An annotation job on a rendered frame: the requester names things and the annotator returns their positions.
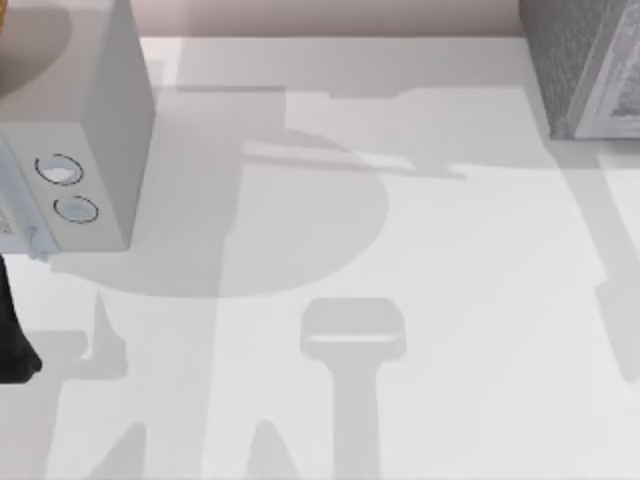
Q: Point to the pale microwave oven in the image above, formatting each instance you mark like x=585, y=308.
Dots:
x=107, y=125

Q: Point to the round microwave knob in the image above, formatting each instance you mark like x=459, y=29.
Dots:
x=59, y=170
x=76, y=209

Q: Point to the grey cabinet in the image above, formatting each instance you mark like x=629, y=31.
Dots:
x=585, y=65

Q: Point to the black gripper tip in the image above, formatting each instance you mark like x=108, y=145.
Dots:
x=15, y=345

